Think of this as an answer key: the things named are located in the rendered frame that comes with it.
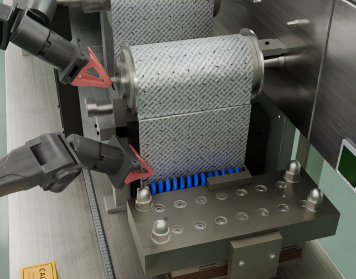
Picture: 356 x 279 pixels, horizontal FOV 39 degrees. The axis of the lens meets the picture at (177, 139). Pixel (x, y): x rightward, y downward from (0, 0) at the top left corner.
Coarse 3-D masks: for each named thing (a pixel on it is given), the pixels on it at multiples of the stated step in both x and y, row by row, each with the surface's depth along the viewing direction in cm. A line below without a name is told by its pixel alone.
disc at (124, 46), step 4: (124, 44) 97; (124, 48) 97; (128, 48) 93; (128, 52) 93; (128, 56) 94; (132, 56) 92; (132, 60) 92; (132, 64) 92; (132, 68) 92; (132, 72) 92; (132, 76) 93; (136, 76) 92; (136, 80) 92; (136, 84) 92; (136, 88) 92; (136, 92) 93; (136, 96) 93; (136, 100) 94; (136, 104) 94; (132, 108) 99; (136, 108) 95; (132, 112) 100; (136, 112) 96
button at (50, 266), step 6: (42, 264) 102; (48, 264) 102; (54, 264) 102; (24, 270) 100; (30, 270) 100; (36, 270) 100; (42, 270) 100; (48, 270) 100; (54, 270) 100; (24, 276) 99; (30, 276) 99; (36, 276) 99; (42, 276) 99; (48, 276) 99; (54, 276) 99
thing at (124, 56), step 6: (252, 48) 100; (120, 54) 100; (126, 54) 95; (252, 54) 99; (120, 60) 101; (126, 60) 94; (252, 60) 99; (126, 66) 95; (258, 66) 100; (258, 72) 100; (132, 78) 93; (252, 78) 100; (132, 84) 93; (252, 84) 101; (132, 90) 94; (132, 96) 95; (126, 102) 102; (132, 102) 96
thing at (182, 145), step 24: (144, 120) 97; (168, 120) 98; (192, 120) 100; (216, 120) 102; (240, 120) 104; (144, 144) 100; (168, 144) 102; (192, 144) 104; (216, 144) 106; (240, 144) 108; (144, 168) 104; (168, 168) 106; (192, 168) 108; (216, 168) 110; (240, 168) 112
